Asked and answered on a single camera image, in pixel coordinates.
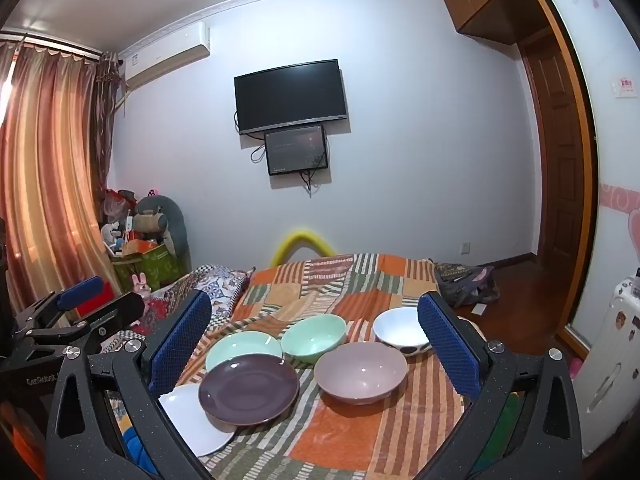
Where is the orange striped curtain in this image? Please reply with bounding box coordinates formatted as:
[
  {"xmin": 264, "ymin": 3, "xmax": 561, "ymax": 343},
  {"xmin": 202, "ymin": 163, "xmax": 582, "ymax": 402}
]
[{"xmin": 0, "ymin": 40, "xmax": 121, "ymax": 313}]

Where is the pink rabbit toy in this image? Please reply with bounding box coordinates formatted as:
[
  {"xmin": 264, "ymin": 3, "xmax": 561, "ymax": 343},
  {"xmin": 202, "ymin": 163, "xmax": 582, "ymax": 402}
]
[{"xmin": 131, "ymin": 272, "xmax": 152, "ymax": 302}]

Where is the pale green bowl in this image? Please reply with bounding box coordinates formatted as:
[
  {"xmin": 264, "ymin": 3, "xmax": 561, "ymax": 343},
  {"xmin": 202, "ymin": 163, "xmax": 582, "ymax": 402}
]
[{"xmin": 158, "ymin": 384, "xmax": 235, "ymax": 457}]

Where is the mint green bowl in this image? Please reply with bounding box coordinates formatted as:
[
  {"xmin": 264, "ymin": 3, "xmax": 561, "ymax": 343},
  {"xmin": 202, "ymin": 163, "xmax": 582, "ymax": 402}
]
[{"xmin": 281, "ymin": 315, "xmax": 348, "ymax": 365}]

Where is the pale pink bowl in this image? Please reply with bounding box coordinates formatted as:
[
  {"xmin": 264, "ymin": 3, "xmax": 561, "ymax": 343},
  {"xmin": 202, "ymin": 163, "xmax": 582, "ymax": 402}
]
[{"xmin": 314, "ymin": 341, "xmax": 408, "ymax": 406}]

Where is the brown wooden door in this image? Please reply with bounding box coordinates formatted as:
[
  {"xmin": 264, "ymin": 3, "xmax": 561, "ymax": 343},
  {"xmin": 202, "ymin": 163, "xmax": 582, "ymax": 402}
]
[{"xmin": 517, "ymin": 35, "xmax": 598, "ymax": 323}]

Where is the yellow foam tube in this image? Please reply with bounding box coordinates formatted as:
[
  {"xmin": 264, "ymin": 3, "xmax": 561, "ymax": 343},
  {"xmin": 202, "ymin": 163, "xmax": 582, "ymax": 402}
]
[{"xmin": 270, "ymin": 229, "xmax": 335, "ymax": 268}]

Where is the black cable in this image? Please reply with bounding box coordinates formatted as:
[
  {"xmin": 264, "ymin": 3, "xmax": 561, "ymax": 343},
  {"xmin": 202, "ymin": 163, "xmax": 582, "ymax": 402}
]
[{"xmin": 299, "ymin": 169, "xmax": 322, "ymax": 197}]

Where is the orange cloth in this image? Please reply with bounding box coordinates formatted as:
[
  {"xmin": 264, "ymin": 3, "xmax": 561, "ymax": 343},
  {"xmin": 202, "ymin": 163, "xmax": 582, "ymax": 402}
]
[{"xmin": 0, "ymin": 400, "xmax": 53, "ymax": 480}]

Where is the brown curtain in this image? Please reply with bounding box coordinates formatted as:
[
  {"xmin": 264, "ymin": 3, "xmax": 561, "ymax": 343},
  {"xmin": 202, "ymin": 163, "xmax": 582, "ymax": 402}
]
[{"xmin": 92, "ymin": 51, "xmax": 124, "ymax": 196}]

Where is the white air conditioner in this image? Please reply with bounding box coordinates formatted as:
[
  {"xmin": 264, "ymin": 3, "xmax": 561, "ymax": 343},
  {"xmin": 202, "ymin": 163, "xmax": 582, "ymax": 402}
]
[{"xmin": 120, "ymin": 22, "xmax": 212, "ymax": 88}]

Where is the small black monitor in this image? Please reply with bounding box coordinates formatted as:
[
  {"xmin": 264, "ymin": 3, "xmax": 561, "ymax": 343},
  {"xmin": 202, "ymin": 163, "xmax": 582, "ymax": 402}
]
[{"xmin": 264, "ymin": 124, "xmax": 329, "ymax": 177}]

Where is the grey plush toy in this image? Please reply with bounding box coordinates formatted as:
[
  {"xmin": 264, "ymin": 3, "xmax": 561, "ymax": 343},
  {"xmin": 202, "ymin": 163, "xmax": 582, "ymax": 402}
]
[{"xmin": 134, "ymin": 192, "xmax": 189, "ymax": 258}]

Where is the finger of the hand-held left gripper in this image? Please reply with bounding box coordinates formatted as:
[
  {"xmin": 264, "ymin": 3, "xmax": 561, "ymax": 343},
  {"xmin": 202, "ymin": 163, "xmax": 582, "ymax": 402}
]
[
  {"xmin": 19, "ymin": 291, "xmax": 146, "ymax": 357},
  {"xmin": 14, "ymin": 276, "xmax": 106, "ymax": 334}
]

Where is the white bowl with dark dots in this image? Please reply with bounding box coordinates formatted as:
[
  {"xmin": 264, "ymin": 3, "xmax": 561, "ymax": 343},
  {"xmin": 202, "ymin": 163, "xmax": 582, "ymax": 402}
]
[{"xmin": 372, "ymin": 307, "xmax": 433, "ymax": 356}]

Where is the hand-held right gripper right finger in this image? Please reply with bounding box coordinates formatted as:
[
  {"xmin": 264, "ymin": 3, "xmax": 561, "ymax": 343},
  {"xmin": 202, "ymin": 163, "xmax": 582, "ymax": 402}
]
[{"xmin": 410, "ymin": 291, "xmax": 583, "ymax": 480}]

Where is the green storage bag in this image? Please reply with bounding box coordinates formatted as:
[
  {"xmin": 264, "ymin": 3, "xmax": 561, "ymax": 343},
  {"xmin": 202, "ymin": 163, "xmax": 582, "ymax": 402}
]
[{"xmin": 111, "ymin": 242, "xmax": 187, "ymax": 292}]

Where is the purple plate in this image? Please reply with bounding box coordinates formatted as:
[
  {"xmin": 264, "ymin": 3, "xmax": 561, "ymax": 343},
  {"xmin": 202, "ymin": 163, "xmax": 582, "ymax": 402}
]
[{"xmin": 198, "ymin": 353, "xmax": 300, "ymax": 427}]

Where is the mint green plate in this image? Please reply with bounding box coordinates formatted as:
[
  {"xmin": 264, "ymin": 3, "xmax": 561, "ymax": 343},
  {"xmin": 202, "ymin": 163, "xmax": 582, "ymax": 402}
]
[{"xmin": 205, "ymin": 331, "xmax": 284, "ymax": 373}]

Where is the white suitcase with stickers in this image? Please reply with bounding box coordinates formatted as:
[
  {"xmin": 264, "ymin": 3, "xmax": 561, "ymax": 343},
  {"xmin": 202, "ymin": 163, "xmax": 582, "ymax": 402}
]
[{"xmin": 570, "ymin": 267, "xmax": 640, "ymax": 457}]

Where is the wooden overhead cabinet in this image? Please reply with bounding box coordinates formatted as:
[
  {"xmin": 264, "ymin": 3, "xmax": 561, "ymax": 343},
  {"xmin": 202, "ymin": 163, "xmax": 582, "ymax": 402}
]
[{"xmin": 441, "ymin": 0, "xmax": 547, "ymax": 46}]

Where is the white curtain rail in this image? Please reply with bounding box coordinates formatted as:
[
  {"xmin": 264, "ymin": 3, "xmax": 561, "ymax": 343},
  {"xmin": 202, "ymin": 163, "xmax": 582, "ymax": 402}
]
[{"xmin": 0, "ymin": 29, "xmax": 103, "ymax": 57}]

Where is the striped patchwork blanket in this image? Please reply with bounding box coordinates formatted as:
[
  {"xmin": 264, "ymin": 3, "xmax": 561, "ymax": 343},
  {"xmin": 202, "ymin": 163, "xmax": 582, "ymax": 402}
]
[{"xmin": 175, "ymin": 252, "xmax": 481, "ymax": 480}]

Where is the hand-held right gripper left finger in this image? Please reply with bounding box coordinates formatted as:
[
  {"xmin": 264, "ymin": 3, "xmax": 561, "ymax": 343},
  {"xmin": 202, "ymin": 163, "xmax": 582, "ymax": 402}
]
[{"xmin": 45, "ymin": 290, "xmax": 216, "ymax": 480}]

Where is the blue patterned quilt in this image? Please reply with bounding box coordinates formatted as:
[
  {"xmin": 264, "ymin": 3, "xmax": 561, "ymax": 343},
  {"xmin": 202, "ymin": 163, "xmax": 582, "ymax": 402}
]
[{"xmin": 135, "ymin": 265, "xmax": 257, "ymax": 341}]

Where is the black wall television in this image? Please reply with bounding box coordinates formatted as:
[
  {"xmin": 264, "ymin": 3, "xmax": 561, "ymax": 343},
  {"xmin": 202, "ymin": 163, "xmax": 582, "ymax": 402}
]
[{"xmin": 234, "ymin": 59, "xmax": 349, "ymax": 136}]

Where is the grey backpack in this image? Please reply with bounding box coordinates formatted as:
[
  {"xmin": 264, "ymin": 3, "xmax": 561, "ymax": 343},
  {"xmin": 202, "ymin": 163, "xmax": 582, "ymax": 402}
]
[{"xmin": 434, "ymin": 261, "xmax": 501, "ymax": 309}]

